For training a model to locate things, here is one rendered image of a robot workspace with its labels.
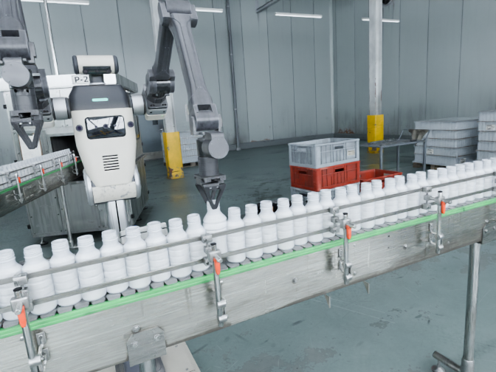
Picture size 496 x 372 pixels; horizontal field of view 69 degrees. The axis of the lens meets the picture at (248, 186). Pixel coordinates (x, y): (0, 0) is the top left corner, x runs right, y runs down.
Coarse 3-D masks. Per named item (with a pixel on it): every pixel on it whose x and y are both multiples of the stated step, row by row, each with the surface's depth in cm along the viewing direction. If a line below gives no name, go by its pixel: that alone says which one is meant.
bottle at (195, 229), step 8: (192, 216) 105; (192, 224) 102; (200, 224) 104; (192, 232) 102; (200, 232) 102; (192, 248) 103; (200, 248) 103; (192, 256) 104; (200, 256) 103; (200, 264) 104
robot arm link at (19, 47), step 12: (0, 0) 94; (12, 0) 96; (0, 12) 92; (12, 12) 94; (0, 24) 90; (12, 24) 91; (0, 36) 88; (12, 36) 92; (24, 36) 91; (0, 48) 88; (12, 48) 89; (24, 48) 90
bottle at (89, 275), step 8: (80, 240) 89; (88, 240) 90; (80, 248) 90; (88, 248) 90; (80, 256) 89; (88, 256) 89; (96, 256) 91; (96, 264) 91; (80, 272) 90; (88, 272) 90; (96, 272) 91; (80, 280) 91; (88, 280) 90; (96, 280) 91; (104, 280) 94; (80, 288) 92; (104, 288) 93; (88, 296) 91; (96, 296) 91
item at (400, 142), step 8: (400, 136) 597; (360, 144) 559; (368, 144) 551; (376, 144) 540; (384, 144) 535; (392, 144) 530; (400, 144) 528; (424, 144) 552; (424, 152) 554; (424, 160) 557; (424, 168) 560
